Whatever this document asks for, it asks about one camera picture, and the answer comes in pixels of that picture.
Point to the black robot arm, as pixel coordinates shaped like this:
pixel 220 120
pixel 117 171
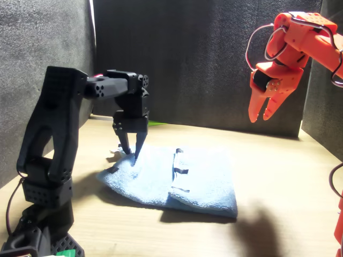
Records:
pixel 59 120

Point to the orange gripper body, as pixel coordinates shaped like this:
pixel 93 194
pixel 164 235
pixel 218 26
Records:
pixel 289 77

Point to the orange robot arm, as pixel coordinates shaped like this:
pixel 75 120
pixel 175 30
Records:
pixel 308 37

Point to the lime green plastic wedge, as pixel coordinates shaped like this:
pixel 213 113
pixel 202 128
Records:
pixel 158 123

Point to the dark grey foam panel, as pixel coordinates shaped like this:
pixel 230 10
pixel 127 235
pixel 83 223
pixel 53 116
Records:
pixel 321 120
pixel 26 40
pixel 201 53

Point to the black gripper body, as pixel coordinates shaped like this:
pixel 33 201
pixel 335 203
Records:
pixel 131 124

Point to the light blue towel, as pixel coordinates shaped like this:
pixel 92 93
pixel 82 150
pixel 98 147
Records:
pixel 203 187

